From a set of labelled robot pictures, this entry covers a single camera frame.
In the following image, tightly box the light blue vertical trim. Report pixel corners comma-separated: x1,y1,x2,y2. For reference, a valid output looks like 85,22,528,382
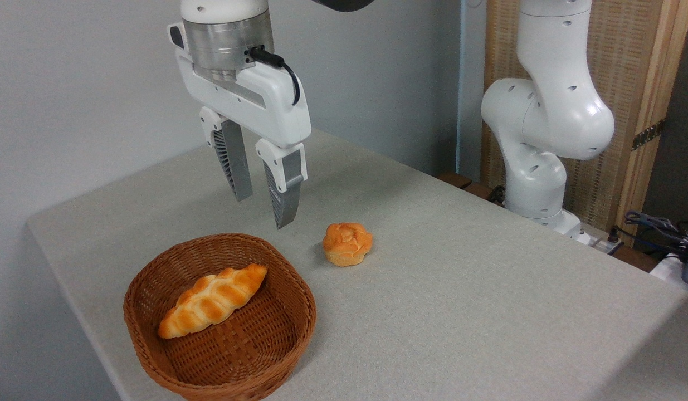
456,0,487,182

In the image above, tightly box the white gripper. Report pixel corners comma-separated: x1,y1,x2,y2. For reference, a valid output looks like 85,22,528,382
168,22,313,231

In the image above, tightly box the round bread roll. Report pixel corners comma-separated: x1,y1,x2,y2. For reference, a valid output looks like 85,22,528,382
322,222,374,267

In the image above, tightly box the white cloth-like object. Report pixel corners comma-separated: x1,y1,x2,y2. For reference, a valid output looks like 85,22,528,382
649,253,688,296

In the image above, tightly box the bundle of dark cables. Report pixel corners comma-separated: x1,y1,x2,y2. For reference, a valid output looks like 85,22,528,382
624,210,688,258

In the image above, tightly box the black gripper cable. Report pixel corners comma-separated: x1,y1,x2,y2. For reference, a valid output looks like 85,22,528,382
249,46,301,106

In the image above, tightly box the brown wicker basket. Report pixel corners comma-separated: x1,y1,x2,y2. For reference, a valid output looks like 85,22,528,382
123,233,317,401

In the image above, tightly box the long braided bread loaf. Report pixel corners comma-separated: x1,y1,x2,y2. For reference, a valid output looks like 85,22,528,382
158,263,268,340

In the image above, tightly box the metal hinge on screen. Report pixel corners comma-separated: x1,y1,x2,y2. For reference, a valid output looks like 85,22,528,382
632,119,666,151

